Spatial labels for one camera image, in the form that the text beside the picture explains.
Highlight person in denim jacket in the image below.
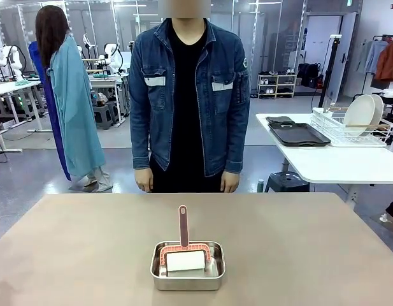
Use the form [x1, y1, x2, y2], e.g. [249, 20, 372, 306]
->
[129, 0, 251, 194]

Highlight hanging orange jacket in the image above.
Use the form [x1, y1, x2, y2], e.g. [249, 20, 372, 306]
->
[374, 41, 393, 82]

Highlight grey plastic stool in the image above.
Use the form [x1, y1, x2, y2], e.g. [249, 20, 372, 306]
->
[92, 101, 119, 130]

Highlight black metal stool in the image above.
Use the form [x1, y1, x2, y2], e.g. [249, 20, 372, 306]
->
[264, 171, 311, 193]

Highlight long white workbench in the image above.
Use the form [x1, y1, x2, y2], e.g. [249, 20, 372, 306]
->
[0, 79, 44, 150]

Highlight person's right forearm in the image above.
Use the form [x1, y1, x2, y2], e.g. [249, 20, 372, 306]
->
[129, 108, 152, 170]

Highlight white shoe rack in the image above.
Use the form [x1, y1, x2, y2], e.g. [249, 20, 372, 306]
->
[257, 73, 297, 99]

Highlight rectangular steel container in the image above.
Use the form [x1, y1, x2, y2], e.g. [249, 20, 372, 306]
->
[150, 240, 226, 292]

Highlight person's left forearm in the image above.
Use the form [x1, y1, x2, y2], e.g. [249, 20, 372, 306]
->
[224, 108, 250, 175]

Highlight black tripod light stand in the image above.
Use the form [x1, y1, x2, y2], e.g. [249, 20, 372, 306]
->
[317, 33, 343, 108]

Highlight white desk with frame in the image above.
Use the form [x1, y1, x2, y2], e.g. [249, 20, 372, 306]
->
[87, 72, 132, 125]

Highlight long-haired woman in blue gown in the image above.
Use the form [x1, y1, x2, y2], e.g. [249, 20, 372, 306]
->
[28, 4, 114, 193]

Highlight white door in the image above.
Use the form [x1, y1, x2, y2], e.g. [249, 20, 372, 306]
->
[326, 12, 357, 103]

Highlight white wire dish rack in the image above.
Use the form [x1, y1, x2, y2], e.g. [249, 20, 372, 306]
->
[310, 106, 393, 147]

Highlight pile of black bags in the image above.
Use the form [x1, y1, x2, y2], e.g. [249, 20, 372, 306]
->
[297, 62, 321, 89]

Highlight white side table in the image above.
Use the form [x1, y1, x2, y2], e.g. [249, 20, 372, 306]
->
[255, 113, 393, 210]

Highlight hanging grey-blue shirt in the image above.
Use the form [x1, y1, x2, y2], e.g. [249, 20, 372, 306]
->
[357, 40, 388, 75]

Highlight small white background robot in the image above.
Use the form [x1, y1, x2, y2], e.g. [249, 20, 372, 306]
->
[0, 44, 25, 80]

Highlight person's left hand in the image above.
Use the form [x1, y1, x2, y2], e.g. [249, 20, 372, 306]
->
[220, 171, 241, 193]

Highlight person's right hand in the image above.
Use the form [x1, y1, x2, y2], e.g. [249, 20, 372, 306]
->
[134, 168, 154, 193]

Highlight dark folded cloth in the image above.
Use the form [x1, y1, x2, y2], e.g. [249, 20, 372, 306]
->
[265, 115, 296, 126]

